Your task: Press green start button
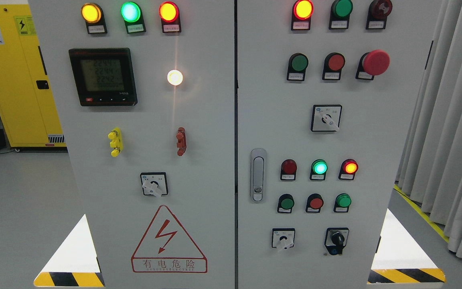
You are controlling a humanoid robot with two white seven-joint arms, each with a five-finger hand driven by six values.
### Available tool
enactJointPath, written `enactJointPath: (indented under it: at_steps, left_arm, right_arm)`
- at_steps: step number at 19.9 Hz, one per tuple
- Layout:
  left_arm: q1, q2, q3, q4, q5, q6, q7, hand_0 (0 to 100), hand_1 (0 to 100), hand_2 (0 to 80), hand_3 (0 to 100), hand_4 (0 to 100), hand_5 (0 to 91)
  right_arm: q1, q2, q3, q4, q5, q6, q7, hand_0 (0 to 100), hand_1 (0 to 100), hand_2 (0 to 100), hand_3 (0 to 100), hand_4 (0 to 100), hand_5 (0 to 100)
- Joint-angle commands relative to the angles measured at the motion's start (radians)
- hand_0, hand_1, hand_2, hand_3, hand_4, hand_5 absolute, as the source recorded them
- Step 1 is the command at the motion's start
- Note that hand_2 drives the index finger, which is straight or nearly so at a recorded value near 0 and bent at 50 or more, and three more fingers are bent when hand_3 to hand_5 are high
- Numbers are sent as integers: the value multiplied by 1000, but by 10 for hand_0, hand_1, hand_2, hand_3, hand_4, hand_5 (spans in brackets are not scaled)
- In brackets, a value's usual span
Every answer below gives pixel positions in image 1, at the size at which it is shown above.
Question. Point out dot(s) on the lower red stop button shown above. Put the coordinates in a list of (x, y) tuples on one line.
[(314, 203)]

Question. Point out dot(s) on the grey pleated curtain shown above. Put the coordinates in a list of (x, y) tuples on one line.
[(430, 171)]

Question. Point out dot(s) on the red indicator lamp top left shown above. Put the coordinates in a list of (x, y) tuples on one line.
[(170, 17)]

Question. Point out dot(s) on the red indicator lamp top right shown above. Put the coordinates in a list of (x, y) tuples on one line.
[(301, 15)]

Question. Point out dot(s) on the left yellow black hazard foot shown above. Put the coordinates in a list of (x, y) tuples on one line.
[(65, 279)]

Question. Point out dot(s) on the black digital power meter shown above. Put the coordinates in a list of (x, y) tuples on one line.
[(103, 76)]

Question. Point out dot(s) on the upper red push button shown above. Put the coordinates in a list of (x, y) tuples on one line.
[(332, 66)]

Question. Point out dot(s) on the red mushroom emergency stop button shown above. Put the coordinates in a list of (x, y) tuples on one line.
[(372, 64)]

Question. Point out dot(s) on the red test terminal block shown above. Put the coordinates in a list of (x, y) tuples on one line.
[(181, 141)]

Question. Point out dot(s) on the lower right green push button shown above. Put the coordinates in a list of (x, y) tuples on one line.
[(342, 203)]

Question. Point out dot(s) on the white lit indicator lamp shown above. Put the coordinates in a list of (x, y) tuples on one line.
[(175, 77)]

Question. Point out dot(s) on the left door rotary selector switch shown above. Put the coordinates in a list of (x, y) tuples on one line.
[(154, 183)]

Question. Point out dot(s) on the dark red buzzer top right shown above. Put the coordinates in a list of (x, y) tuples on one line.
[(377, 14)]

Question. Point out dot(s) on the green indicator lamp top left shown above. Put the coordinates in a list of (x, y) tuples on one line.
[(132, 17)]

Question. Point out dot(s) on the red indicator lamp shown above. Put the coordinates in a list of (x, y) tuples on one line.
[(301, 15), (288, 170), (348, 169), (170, 17)]

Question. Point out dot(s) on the right yellow black hazard foot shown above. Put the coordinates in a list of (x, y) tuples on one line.
[(406, 276)]

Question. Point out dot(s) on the green indicator lamp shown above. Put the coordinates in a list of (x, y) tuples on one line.
[(132, 17), (339, 14), (318, 170)]

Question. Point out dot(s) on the black key selector switch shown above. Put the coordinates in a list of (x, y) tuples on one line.
[(336, 240)]

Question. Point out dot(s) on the yellow indicator lamp top left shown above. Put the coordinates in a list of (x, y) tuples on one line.
[(94, 19)]

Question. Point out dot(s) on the red high voltage warning sticker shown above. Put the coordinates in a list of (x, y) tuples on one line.
[(166, 247)]

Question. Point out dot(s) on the grey electrical control cabinet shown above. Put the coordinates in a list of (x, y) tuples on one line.
[(235, 98)]

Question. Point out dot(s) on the lower left red indicator lamp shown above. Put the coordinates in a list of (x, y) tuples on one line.
[(288, 170)]

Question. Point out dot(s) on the green indicator lamp top right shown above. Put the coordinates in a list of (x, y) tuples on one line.
[(339, 14)]

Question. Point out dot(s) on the yellow safety storage cabinet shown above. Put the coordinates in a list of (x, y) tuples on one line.
[(27, 108)]

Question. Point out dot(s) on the green start button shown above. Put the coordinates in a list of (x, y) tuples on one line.
[(285, 204)]

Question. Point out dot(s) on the green push button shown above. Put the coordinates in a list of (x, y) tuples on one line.
[(342, 203), (297, 64)]

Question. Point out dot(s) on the yellow black hazard foot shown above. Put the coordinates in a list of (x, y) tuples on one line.
[(406, 276), (65, 279)]

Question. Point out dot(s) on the silver cabinet door handle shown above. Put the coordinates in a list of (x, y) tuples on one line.
[(257, 168)]

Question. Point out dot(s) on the right door upper selector switch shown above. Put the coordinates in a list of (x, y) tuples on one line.
[(326, 118)]

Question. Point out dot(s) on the yellow test terminal block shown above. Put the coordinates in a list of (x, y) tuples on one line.
[(116, 143)]

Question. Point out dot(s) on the lower middle green indicator lamp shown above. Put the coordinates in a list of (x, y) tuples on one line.
[(318, 170)]

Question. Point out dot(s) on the upper green push button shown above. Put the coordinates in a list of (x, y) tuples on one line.
[(297, 64)]

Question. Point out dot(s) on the lower white rotary selector switch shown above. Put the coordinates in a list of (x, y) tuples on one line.
[(283, 238)]

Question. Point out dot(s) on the lower right red indicator lamp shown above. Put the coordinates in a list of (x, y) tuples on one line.
[(348, 169)]

